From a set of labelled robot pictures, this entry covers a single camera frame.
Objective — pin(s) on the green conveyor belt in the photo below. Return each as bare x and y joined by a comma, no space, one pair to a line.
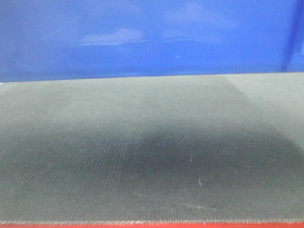
221,148

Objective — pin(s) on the large blue plastic bin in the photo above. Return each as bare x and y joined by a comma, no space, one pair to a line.
71,39

